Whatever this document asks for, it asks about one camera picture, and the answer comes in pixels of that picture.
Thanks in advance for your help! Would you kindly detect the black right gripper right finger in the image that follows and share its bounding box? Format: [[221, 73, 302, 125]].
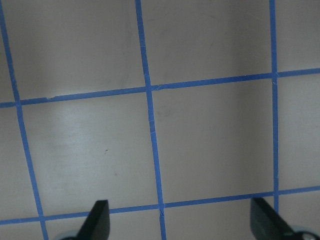
[[250, 197, 296, 240]]

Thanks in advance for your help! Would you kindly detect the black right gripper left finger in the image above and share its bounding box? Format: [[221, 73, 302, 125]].
[[75, 200, 110, 240]]

